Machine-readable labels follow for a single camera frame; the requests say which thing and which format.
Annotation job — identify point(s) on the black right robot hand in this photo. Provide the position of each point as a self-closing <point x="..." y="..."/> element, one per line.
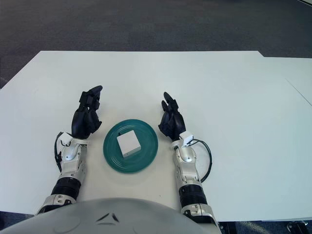
<point x="174" y="123"/>

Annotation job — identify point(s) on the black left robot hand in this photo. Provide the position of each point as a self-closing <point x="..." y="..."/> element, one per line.
<point x="84" y="122"/>

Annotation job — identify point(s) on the white cube charger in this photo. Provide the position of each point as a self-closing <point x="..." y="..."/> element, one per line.
<point x="128" y="142"/>

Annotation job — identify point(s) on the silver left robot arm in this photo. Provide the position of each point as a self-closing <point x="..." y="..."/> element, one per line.
<point x="70" y="168"/>

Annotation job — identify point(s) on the teal round plate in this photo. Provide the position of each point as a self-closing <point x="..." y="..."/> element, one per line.
<point x="148" y="151"/>

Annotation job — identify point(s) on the white right wrist connector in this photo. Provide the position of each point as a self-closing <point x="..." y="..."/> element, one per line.
<point x="186" y="137"/>

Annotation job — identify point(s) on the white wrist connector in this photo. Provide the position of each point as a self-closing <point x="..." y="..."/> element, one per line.
<point x="65" y="138"/>
<point x="186" y="137"/>

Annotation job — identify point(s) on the white left wrist connector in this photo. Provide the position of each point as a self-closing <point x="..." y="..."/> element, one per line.
<point x="65" y="138"/>

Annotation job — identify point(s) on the grey robot torso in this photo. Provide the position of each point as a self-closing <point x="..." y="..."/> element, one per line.
<point x="109" y="219"/>

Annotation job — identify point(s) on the black table leg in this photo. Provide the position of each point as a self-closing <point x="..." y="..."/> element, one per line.
<point x="226" y="228"/>

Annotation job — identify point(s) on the black table foot bracket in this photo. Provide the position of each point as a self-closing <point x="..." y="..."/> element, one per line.
<point x="297" y="228"/>

